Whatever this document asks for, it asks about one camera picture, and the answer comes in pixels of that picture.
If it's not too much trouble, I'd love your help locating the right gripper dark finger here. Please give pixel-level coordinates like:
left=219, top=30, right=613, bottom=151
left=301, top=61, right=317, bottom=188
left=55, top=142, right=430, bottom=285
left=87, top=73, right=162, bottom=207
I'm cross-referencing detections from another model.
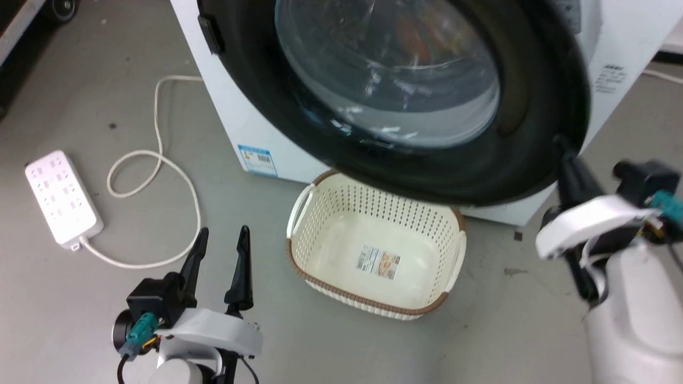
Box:
left=552, top=135, right=606, bottom=215

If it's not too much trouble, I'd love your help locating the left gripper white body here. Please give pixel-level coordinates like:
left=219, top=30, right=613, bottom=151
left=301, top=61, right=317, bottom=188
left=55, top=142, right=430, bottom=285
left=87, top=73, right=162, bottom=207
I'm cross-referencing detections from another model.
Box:
left=154, top=307, right=263, bottom=384

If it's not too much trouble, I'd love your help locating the white power strip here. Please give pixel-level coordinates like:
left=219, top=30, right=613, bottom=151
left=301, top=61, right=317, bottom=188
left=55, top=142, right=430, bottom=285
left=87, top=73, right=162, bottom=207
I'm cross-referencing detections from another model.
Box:
left=25, top=150, right=104, bottom=251

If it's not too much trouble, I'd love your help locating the black round glass washer door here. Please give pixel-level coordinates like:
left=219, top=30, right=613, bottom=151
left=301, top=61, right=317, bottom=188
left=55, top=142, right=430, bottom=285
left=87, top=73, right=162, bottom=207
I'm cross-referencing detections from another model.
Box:
left=196, top=0, right=592, bottom=207

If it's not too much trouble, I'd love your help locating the white power strip cable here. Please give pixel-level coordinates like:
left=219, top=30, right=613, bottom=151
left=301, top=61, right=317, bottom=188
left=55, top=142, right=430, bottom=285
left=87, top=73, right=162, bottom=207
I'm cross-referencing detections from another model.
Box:
left=80, top=75, right=204, bottom=269

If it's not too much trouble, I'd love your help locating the white front-load washing machine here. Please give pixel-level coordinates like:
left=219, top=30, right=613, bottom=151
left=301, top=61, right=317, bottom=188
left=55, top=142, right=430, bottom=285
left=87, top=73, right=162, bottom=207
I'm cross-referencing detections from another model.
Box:
left=170, top=0, right=683, bottom=227

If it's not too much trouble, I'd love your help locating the paper label inside basket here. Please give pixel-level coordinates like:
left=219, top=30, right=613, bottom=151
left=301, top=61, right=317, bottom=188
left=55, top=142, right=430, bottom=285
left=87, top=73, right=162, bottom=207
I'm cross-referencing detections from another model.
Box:
left=356, top=245, right=401, bottom=280

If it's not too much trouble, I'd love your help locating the blue energy label sticker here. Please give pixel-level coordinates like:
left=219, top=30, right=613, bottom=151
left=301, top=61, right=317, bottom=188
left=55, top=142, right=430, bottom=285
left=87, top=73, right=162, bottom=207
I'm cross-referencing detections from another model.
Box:
left=237, top=144, right=279, bottom=177

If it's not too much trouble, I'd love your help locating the white cable behind washer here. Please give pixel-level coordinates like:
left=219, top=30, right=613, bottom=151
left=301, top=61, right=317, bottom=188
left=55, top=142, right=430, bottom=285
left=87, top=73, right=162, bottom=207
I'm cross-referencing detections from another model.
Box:
left=642, top=68, right=683, bottom=86

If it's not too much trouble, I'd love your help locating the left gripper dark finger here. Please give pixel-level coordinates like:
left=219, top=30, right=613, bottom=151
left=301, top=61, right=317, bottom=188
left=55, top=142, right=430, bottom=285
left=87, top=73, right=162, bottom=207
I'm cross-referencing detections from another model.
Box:
left=224, top=225, right=255, bottom=316
left=178, top=227, right=210, bottom=310

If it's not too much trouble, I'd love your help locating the dark furniture edge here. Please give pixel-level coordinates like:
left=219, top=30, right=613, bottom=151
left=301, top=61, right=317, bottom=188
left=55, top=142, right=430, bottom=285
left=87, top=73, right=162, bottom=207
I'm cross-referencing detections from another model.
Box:
left=0, top=0, right=49, bottom=121

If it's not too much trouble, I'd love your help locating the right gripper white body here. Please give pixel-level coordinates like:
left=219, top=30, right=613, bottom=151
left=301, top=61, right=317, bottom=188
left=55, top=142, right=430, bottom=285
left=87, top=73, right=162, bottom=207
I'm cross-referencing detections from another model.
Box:
left=535, top=194, right=663, bottom=309

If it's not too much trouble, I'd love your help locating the cream perforated laundry basket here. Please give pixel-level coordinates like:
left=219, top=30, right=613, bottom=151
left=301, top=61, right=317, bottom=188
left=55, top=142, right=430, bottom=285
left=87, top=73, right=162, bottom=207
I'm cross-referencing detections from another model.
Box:
left=286, top=170, right=468, bottom=321

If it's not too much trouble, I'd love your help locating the black caster wheel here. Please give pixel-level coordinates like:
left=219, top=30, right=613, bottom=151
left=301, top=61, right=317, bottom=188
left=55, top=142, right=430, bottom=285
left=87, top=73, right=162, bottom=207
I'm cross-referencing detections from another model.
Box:
left=44, top=0, right=81, bottom=24

